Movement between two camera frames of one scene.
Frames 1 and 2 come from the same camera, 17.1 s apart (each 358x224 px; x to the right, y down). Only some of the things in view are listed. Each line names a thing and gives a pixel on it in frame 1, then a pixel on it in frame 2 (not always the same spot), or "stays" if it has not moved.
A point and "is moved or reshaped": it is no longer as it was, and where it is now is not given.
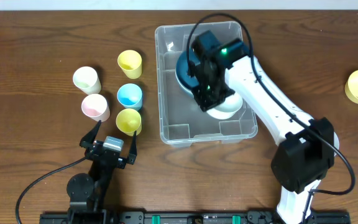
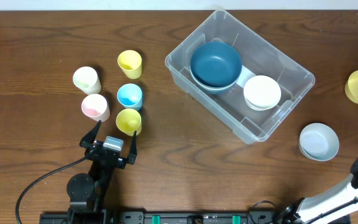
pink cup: x=95 y=106 stays
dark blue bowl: x=190 y=83 is moved or reshaped
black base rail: x=189 y=217 stays
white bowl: x=230 y=107 is moved or reshaped
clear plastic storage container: x=183 y=122 → x=259 y=56
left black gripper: x=105 y=154 stays
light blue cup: x=130 y=96 stays
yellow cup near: x=128 y=121 stays
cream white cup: x=86 y=79 stays
